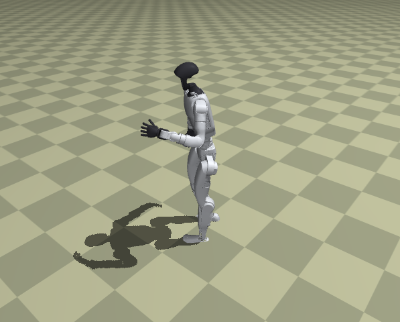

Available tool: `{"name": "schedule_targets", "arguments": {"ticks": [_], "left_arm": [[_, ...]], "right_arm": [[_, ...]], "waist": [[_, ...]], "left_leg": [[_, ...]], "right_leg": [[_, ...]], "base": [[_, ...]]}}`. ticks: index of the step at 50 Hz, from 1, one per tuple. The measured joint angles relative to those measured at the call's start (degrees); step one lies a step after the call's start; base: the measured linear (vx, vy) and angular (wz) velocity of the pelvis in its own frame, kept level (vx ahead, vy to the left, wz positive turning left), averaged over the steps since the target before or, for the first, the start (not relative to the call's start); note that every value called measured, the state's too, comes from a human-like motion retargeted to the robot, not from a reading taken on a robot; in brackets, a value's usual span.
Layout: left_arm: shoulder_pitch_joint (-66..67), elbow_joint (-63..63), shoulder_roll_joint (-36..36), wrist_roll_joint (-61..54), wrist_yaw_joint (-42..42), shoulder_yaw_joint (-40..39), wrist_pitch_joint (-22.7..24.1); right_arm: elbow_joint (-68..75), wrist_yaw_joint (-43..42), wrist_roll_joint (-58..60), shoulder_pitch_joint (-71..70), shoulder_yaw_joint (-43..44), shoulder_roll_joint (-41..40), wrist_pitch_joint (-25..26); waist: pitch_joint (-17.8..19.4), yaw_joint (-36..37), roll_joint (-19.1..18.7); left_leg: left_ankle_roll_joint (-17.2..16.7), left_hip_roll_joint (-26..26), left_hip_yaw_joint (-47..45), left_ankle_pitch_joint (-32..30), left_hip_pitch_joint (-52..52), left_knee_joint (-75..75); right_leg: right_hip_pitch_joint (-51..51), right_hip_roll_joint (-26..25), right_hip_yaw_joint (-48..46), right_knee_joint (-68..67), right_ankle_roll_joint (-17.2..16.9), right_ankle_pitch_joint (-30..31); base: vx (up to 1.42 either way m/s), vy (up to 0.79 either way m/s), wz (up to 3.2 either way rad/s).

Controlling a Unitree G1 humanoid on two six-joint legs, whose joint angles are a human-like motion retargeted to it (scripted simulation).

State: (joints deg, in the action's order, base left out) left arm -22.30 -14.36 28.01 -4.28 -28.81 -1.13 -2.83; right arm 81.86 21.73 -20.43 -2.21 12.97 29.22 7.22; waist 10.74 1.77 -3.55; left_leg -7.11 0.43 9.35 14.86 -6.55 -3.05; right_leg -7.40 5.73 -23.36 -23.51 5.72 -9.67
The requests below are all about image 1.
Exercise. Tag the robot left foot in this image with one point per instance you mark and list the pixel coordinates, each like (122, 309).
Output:
(193, 238)

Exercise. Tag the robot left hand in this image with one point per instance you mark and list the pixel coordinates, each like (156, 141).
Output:
(152, 130)

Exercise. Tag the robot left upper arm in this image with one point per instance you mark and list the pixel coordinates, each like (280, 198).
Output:
(200, 111)

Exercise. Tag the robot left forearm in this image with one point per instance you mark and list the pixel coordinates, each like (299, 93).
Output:
(185, 140)

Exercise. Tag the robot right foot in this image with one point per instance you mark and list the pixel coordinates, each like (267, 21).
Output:
(215, 217)

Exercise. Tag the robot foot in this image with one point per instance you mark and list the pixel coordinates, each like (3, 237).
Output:
(193, 238)
(215, 217)

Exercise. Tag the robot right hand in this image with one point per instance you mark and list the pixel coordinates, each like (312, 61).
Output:
(190, 132)

